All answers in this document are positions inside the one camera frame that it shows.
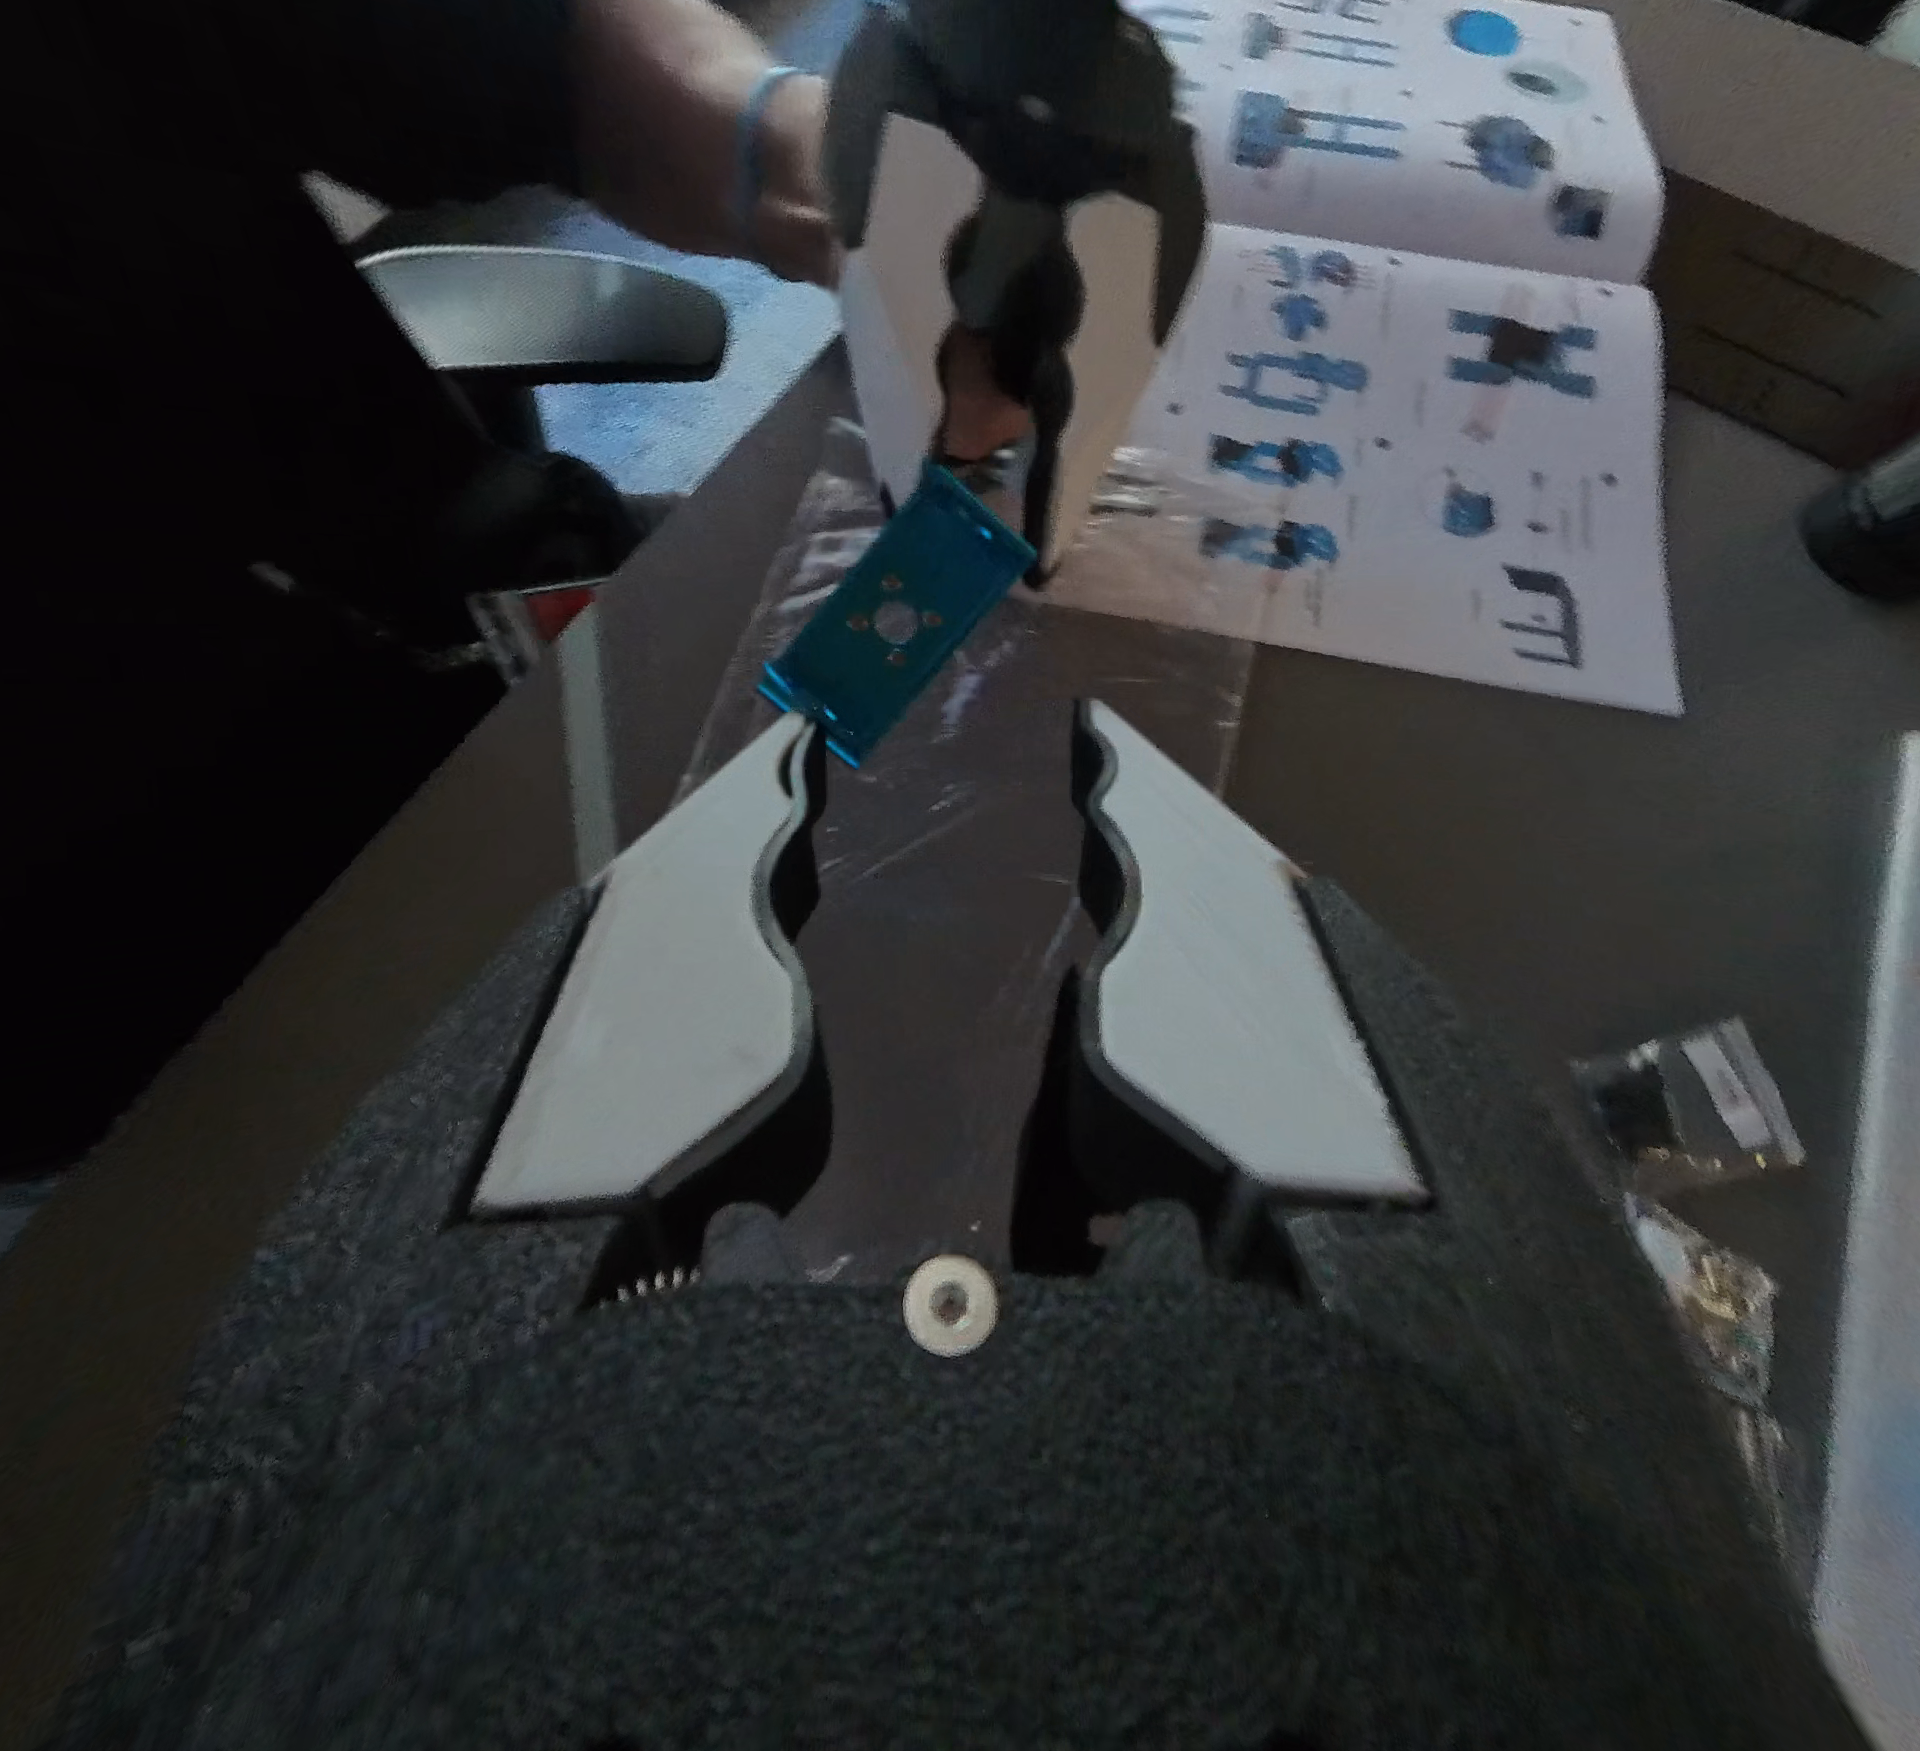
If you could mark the white board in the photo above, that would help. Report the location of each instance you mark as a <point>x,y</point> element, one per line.
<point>1884,1181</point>

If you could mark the grey desk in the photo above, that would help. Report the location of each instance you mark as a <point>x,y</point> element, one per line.
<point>1501,883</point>

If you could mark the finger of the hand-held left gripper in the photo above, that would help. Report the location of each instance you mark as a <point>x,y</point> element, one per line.
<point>899,326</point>
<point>1112,312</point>

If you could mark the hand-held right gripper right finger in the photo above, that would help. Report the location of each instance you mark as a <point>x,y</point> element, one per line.
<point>1231,1017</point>

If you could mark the person's left forearm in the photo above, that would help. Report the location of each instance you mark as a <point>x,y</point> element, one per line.
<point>659,86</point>

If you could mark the blue wristband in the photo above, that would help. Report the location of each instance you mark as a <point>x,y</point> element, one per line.
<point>745,154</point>

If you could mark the pile of small screw bags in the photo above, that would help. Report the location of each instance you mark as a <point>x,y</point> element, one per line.
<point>1695,1108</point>

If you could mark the brown cardboard box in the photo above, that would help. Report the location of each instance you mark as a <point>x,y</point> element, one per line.
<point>1783,312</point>

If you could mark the dark round object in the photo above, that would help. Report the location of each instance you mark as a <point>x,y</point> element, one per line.
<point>1862,536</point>

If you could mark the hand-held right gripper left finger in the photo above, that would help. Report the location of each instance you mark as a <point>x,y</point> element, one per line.
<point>659,1017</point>

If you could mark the clear plastic bag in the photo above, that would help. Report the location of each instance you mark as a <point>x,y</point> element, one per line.
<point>1021,671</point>

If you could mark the open instruction manual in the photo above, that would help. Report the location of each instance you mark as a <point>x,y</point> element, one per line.
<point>1423,491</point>

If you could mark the blue metal servo bracket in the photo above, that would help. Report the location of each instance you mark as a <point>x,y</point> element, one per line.
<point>883,612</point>

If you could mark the person's left hand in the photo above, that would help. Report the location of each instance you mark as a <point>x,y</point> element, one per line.
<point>795,192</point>

